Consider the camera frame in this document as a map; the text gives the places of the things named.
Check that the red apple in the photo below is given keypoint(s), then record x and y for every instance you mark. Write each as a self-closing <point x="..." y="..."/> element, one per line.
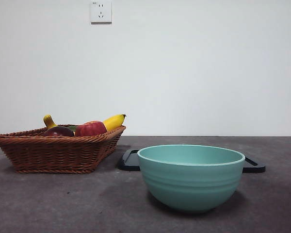
<point x="91" y="128"/>

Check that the dark rectangular tray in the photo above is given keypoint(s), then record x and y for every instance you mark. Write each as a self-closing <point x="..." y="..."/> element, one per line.
<point x="128" y="162"/>

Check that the green avocado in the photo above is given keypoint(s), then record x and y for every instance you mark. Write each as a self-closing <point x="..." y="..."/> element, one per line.
<point x="72" y="127"/>

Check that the dark red plum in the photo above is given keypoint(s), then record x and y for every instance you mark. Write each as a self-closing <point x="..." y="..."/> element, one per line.
<point x="59" y="132"/>

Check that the white wall socket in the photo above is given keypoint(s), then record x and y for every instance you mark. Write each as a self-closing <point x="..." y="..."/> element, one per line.
<point x="101" y="12"/>

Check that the teal bowl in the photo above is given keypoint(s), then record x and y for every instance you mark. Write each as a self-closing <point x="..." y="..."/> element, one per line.
<point x="191" y="184"/>

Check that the yellow banana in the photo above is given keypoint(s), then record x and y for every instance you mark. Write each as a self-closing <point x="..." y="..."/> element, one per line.
<point x="112" y="122"/>

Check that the brown wicker basket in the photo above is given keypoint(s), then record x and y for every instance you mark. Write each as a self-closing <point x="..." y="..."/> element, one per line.
<point x="53" y="155"/>

